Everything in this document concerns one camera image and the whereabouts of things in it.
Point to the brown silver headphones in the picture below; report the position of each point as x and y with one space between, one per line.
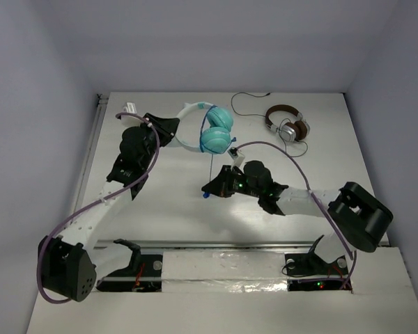
292 131

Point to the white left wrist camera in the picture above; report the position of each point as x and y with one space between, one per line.
126 115

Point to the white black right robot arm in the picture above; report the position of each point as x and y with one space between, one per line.
358 219

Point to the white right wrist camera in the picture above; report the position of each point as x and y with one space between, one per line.
237 156

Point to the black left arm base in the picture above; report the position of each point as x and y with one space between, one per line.
134 270

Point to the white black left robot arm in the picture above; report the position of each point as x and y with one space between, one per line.
69 268

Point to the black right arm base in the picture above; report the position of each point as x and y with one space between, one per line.
323 267

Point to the teal white cat-ear headphones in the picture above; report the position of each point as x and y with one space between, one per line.
215 130

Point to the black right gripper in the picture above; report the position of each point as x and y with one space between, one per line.
221 185

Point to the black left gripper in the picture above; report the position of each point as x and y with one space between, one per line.
159 124

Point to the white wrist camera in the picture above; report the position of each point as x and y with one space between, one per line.
237 156
126 115

